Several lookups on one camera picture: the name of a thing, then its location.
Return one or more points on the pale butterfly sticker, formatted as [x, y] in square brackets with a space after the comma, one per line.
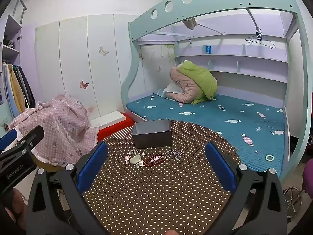
[104, 51]

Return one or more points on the grey rectangular box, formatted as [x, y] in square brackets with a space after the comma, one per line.
[151, 133]

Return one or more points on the white pillow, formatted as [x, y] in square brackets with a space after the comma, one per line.
[172, 89]

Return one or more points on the pink checkered blanket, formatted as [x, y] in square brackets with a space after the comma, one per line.
[56, 127]

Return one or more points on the teal bunk bed frame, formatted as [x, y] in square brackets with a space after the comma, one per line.
[137, 29]

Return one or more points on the white wardrobe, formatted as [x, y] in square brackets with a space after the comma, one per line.
[73, 61]

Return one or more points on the blue candy print mattress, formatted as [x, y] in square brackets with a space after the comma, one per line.
[215, 127]

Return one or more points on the pink quilt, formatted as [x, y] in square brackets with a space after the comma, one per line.
[188, 88]

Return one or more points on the person's left hand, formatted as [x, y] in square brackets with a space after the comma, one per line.
[18, 200]

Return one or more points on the white board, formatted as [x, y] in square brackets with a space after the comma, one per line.
[110, 118]

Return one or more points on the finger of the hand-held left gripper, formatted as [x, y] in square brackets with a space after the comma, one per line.
[7, 139]
[33, 135]

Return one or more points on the yellow hanging garment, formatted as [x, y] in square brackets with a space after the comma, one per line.
[15, 90]

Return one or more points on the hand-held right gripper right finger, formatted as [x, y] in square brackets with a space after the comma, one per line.
[220, 166]

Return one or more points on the small blue box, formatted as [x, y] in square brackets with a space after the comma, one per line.
[208, 49]

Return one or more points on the pale jade pendant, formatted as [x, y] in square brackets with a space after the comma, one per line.
[135, 161]

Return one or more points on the red storage stool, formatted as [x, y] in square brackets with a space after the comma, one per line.
[115, 128]

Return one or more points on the hanging beige cloth bag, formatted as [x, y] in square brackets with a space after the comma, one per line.
[190, 23]

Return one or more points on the brown polka dot tablecloth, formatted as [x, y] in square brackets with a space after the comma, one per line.
[156, 200]

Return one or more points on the person's right hand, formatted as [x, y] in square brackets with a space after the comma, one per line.
[170, 232]

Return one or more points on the purple chair with chrome base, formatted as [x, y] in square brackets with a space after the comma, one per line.
[297, 195]

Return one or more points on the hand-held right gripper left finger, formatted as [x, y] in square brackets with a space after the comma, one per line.
[94, 164]

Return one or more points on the black hanging tag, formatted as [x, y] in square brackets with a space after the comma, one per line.
[259, 36]

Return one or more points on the light blue hanging garment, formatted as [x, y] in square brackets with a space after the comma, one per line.
[8, 98]

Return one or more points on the dark hanging garments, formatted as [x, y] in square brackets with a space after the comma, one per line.
[25, 88]

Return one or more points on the pink butterfly sticker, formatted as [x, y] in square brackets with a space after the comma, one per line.
[84, 84]

